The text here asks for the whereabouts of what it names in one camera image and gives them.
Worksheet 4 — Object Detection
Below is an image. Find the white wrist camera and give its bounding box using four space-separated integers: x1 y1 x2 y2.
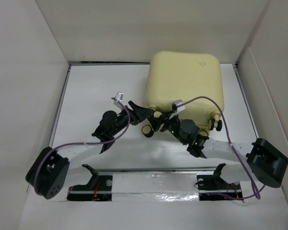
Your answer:
169 99 185 119
111 92 124 108

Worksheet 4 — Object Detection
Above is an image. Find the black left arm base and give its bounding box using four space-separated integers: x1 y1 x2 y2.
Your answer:
66 164 113 202

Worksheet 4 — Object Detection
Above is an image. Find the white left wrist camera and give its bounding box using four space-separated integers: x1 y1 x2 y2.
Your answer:
111 92 124 108

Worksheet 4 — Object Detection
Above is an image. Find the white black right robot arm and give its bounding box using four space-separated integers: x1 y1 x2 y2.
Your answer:
148 115 288 188

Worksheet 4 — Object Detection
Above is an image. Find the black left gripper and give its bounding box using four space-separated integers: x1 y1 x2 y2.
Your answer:
110 101 153 137

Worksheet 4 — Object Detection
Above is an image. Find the aluminium front rail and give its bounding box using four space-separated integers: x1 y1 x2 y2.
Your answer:
42 166 269 173

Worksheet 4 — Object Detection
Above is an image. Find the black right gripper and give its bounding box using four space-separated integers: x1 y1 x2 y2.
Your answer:
148 110 188 145

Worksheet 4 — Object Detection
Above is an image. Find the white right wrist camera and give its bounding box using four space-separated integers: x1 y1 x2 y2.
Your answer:
169 99 185 119

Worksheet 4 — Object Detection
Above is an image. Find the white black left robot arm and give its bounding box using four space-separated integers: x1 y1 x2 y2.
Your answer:
25 101 154 199

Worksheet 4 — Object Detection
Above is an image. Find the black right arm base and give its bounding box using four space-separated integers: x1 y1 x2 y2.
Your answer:
194 163 242 201

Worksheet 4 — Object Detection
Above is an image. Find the pale yellow hard-shell suitcase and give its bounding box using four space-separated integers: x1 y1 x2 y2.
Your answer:
144 51 225 133

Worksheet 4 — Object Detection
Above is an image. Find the silver foil tape strip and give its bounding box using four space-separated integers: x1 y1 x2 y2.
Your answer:
112 172 199 202

